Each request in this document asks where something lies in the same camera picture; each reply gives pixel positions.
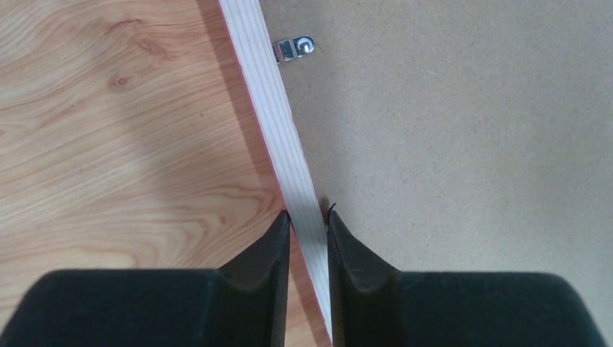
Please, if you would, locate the pink picture frame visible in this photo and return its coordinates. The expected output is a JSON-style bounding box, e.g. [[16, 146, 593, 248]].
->
[[220, 1, 612, 343]]

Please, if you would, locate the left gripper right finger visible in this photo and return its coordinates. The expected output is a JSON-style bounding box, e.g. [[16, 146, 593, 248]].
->
[[327, 210, 605, 346]]

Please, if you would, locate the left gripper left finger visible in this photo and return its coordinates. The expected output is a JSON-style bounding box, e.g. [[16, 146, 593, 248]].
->
[[1, 211, 291, 346]]

